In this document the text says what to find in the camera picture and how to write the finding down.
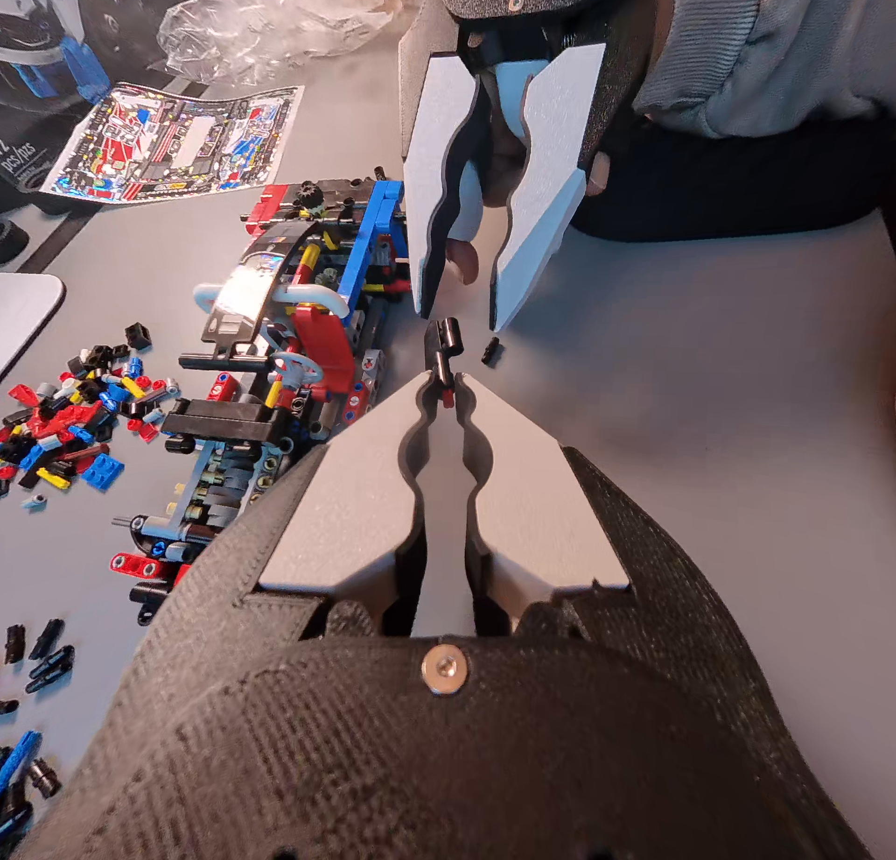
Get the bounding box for lego set box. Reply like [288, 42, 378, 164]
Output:
[0, 0, 208, 217]

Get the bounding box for lego car chassis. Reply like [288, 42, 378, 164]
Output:
[112, 167, 410, 627]

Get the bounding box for black padded armrest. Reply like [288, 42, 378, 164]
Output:
[570, 114, 896, 243]

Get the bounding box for black lego connector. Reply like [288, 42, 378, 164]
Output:
[423, 317, 467, 396]

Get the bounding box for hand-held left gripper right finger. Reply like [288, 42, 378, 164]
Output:
[455, 370, 632, 634]

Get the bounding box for pile of black blue pins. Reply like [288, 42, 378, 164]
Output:
[0, 618, 77, 848]

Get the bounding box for clear plastic bags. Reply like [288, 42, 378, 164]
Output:
[157, 0, 404, 85]

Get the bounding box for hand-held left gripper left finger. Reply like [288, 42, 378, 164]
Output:
[256, 370, 434, 620]

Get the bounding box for colourful sticker sheet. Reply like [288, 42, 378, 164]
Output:
[38, 83, 308, 207]

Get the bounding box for person's right hand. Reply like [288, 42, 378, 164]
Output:
[448, 95, 532, 287]

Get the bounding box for pile of colourful lego pieces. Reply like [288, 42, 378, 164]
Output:
[0, 322, 182, 511]

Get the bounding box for white book stand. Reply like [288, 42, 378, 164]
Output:
[0, 272, 67, 382]

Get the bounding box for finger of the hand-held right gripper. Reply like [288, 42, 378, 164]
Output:
[488, 41, 608, 334]
[403, 55, 484, 319]

